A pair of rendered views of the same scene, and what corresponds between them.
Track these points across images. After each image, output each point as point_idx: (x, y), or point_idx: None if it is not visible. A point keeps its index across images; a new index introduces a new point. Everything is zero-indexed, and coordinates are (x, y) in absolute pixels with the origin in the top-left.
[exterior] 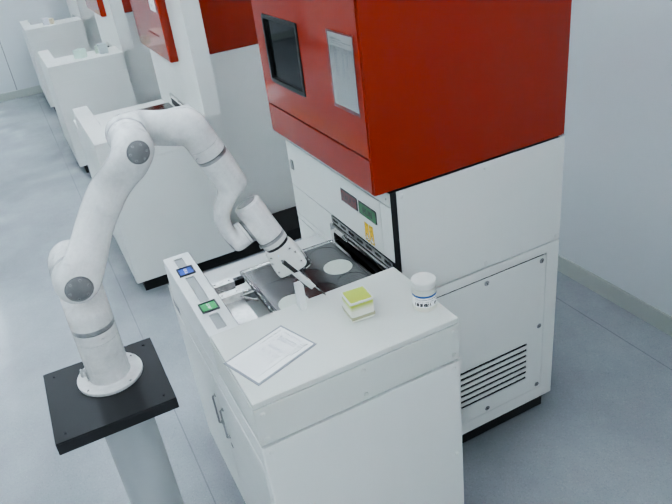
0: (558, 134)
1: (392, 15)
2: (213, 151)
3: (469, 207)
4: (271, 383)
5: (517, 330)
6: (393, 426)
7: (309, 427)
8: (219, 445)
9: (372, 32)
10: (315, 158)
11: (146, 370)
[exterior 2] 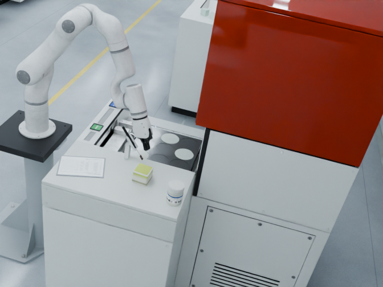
0: (353, 164)
1: (240, 23)
2: (115, 47)
3: (261, 169)
4: (61, 178)
5: (274, 268)
6: (119, 249)
7: (70, 213)
8: None
9: (223, 27)
10: None
11: (50, 137)
